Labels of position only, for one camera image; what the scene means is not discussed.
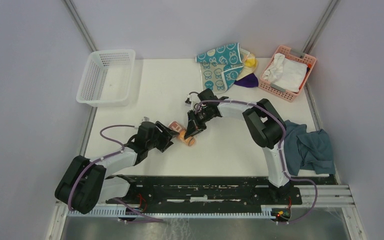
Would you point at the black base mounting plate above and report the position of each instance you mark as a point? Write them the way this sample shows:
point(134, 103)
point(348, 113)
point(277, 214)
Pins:
point(210, 195)

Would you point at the teal bunny pattern towel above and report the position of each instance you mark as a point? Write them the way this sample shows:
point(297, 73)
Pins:
point(220, 67)

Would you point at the purple cloth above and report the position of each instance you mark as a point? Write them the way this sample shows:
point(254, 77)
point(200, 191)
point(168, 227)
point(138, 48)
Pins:
point(248, 81)

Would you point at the cream rabbit text towel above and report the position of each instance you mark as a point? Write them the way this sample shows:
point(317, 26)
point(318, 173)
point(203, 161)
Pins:
point(175, 126)

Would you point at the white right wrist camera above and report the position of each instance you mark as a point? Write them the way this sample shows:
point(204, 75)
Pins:
point(189, 101)

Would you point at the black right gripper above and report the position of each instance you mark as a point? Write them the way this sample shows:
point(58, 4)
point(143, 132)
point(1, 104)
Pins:
point(192, 129)

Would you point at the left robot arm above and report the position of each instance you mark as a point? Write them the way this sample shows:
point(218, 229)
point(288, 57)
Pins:
point(89, 181)

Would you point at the dark teal cloth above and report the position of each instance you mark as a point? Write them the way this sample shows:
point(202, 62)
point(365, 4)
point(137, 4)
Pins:
point(305, 150)

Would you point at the pink plastic basket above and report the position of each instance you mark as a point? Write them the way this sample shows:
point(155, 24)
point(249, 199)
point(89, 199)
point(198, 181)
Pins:
point(294, 55)

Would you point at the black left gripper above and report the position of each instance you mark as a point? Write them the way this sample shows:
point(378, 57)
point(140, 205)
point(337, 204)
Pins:
point(166, 135)

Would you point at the yellow cloth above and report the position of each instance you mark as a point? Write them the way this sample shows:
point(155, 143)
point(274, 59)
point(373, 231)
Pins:
point(249, 66)

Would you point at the white toothed cable rail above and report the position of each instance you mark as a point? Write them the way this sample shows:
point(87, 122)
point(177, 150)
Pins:
point(118, 211)

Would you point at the white plastic basket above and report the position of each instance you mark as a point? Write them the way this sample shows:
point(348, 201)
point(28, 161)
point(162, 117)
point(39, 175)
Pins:
point(107, 78)

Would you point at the white cloth in basket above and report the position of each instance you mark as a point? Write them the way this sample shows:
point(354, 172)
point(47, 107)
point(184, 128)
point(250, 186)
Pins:
point(284, 73)

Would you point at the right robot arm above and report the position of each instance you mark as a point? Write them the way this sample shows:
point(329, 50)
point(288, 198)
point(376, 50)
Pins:
point(266, 127)

